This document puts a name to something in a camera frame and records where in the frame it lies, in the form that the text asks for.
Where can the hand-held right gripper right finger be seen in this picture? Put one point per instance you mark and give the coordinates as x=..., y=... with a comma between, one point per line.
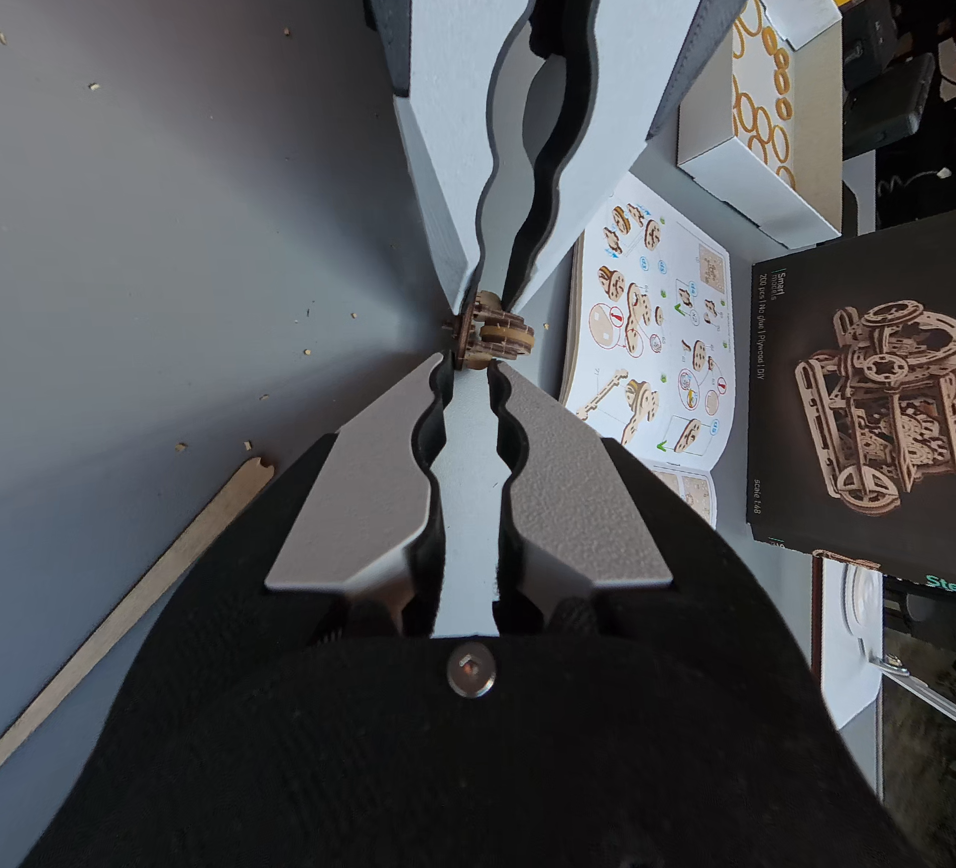
x=582, y=509

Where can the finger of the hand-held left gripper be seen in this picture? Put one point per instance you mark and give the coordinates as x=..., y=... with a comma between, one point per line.
x=448, y=61
x=635, y=61

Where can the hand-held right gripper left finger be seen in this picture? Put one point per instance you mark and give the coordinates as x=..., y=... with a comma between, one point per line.
x=351, y=509

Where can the small wooden puzzle assembly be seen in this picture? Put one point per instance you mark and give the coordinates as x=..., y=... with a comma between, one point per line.
x=493, y=334

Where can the grey desk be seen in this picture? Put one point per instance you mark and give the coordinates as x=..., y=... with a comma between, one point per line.
x=187, y=210

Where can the white box of rubber rings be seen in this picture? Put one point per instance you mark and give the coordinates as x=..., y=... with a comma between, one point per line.
x=747, y=196

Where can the puzzle instruction booklet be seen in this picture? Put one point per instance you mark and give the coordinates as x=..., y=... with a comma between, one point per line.
x=650, y=330

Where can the thin wooden strip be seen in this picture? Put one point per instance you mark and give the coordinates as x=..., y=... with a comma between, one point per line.
x=149, y=588

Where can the dark dumbbell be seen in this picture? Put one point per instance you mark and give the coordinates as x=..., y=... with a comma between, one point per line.
x=889, y=84

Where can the black puzzle kit box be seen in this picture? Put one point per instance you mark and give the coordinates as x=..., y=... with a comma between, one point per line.
x=821, y=360

